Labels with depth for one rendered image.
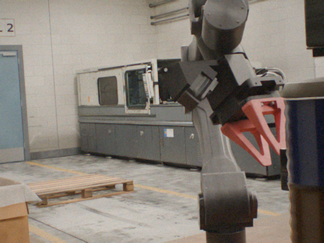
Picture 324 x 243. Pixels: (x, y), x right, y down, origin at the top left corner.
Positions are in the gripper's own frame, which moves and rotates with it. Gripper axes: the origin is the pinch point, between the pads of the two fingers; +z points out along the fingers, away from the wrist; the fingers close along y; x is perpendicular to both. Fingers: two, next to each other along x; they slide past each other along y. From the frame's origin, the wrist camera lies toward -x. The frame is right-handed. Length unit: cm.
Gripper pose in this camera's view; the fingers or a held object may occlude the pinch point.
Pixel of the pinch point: (271, 154)
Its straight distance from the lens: 82.5
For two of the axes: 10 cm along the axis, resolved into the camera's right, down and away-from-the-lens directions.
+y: 4.6, -5.0, -7.3
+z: 3.6, 8.6, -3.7
